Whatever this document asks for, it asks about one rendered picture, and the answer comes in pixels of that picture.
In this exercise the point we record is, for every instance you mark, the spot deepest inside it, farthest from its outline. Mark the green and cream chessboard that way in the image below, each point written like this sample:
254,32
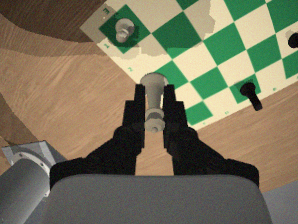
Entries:
207,48

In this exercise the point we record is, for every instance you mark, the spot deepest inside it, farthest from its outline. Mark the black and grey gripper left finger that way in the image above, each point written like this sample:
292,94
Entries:
118,155

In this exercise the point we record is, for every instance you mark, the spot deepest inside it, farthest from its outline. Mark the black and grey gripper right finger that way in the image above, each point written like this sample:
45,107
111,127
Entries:
195,157

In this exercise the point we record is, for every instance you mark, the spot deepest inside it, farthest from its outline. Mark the white chess pawn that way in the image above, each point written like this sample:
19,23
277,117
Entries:
126,28

